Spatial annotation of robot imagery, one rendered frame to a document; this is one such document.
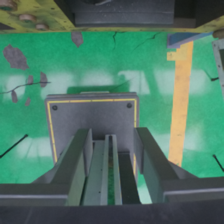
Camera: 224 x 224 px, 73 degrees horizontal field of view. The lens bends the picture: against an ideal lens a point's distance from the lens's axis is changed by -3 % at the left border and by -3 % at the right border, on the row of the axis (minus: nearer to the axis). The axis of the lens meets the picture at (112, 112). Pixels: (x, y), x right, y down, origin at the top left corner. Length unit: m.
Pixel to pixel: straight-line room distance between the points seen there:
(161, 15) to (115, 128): 0.80
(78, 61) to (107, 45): 0.29
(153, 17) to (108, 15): 0.18
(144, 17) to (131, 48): 0.76
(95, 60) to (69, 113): 0.54
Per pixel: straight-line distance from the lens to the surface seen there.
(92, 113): 1.17
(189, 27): 0.81
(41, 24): 0.72
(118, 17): 0.71
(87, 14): 0.72
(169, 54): 1.54
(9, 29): 0.85
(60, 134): 1.28
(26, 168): 1.99
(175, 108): 1.61
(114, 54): 1.45
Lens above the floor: 1.44
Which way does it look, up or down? 75 degrees down
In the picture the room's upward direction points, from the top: 177 degrees clockwise
